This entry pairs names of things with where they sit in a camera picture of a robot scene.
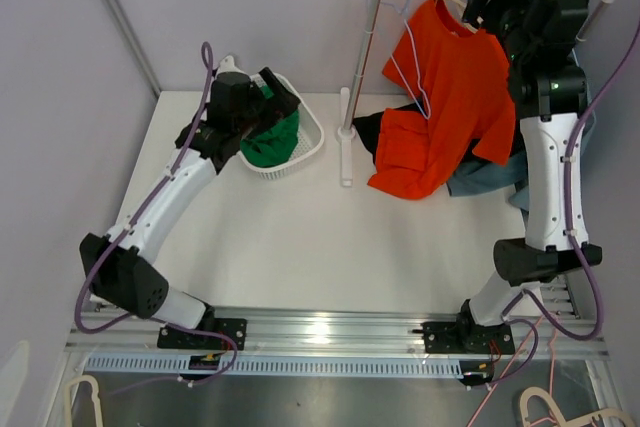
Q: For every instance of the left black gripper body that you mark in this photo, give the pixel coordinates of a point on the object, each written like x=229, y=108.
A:
x=259, y=116

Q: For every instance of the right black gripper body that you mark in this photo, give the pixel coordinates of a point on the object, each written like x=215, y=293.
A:
x=511, y=7

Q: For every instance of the beige wooden hanger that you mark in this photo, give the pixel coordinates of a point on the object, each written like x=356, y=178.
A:
x=459, y=6

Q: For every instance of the green t shirt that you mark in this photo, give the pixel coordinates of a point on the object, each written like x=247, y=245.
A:
x=275, y=146

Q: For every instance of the light blue wire hanger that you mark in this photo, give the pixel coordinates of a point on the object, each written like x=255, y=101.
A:
x=422, y=102

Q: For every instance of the orange t shirt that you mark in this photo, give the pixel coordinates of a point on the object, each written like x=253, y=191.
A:
x=415, y=183

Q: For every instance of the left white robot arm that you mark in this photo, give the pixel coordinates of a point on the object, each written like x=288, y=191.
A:
x=119, y=265

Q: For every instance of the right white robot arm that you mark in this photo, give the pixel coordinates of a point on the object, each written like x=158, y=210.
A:
x=549, y=91

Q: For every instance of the black t shirt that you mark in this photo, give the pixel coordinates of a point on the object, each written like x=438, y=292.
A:
x=370, y=132

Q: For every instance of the grey blue t shirt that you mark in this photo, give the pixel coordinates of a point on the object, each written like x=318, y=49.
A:
x=476, y=176

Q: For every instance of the beige hanger on floor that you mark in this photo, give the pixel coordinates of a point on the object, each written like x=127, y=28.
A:
x=555, y=416

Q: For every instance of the white plastic basket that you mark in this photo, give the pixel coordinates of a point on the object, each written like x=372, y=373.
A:
x=311, y=138

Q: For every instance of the white metal clothes rack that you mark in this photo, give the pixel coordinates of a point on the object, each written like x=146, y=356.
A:
x=350, y=96

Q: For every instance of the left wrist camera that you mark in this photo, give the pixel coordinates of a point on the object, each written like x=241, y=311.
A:
x=228, y=64

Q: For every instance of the left black mount plate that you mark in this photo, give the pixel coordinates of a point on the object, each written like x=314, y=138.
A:
x=233, y=328

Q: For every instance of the black mount plate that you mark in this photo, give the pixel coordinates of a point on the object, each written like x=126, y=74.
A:
x=448, y=337
x=233, y=328

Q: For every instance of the white slotted cable duct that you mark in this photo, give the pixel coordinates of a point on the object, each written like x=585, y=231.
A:
x=277, y=366

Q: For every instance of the right black mount plate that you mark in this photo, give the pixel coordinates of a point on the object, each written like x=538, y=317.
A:
x=448, y=337

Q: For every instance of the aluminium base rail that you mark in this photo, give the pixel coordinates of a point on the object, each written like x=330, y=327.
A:
x=308, y=333

